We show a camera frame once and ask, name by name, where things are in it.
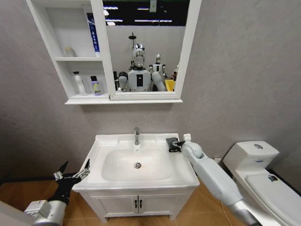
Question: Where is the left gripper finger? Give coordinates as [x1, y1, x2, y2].
[53, 161, 70, 181]
[72, 159, 91, 183]

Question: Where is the dark grey towel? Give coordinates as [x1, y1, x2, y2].
[166, 136, 183, 154]

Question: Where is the white ceramic washbasin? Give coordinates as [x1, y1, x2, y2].
[72, 133, 200, 191]

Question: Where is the white vanity cabinet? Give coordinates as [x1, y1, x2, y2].
[77, 184, 197, 223]

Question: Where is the chrome faucet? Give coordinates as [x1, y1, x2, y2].
[133, 126, 141, 146]

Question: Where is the white toilet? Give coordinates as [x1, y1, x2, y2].
[222, 140, 301, 226]

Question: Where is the white bottle black cap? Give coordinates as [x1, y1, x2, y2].
[72, 71, 87, 96]

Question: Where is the purple bottle black cap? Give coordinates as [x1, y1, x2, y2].
[89, 75, 103, 97]

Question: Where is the white toilet lid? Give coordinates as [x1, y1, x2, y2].
[244, 173, 301, 226]

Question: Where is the small cream jar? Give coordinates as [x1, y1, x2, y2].
[63, 47, 77, 58]

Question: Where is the blue toothpaste box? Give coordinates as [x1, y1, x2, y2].
[86, 12, 103, 58]

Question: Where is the white wall cabinet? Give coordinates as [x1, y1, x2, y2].
[25, 0, 203, 105]

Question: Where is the wall cabinet mirror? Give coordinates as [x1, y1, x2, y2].
[103, 0, 190, 93]

